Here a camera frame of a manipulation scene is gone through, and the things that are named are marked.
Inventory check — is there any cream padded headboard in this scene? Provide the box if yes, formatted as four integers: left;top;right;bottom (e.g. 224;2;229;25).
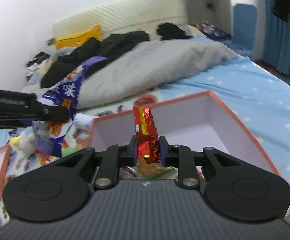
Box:
52;0;189;38

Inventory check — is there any pink cardboard box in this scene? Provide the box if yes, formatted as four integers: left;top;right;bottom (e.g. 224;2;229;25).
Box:
89;90;281;176

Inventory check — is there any white blue plush toy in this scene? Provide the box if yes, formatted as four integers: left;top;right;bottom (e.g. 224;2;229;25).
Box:
10;132;37;155

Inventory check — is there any blue chair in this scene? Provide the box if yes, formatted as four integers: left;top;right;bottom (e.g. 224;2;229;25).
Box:
232;3;257;59

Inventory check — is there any red foil snack packet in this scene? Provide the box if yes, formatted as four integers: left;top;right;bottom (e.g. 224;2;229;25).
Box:
133;107;160;164

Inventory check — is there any grey blanket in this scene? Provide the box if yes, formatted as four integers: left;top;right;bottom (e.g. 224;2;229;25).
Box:
78;40;241;109

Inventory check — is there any blue curtain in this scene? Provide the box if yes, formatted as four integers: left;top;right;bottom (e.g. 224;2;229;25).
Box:
263;0;290;76

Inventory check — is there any yellow pouch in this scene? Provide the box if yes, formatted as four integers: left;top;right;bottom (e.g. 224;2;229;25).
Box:
53;25;102;50

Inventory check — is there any blue white snack bag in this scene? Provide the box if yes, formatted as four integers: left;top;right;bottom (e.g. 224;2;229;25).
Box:
32;56;107;158

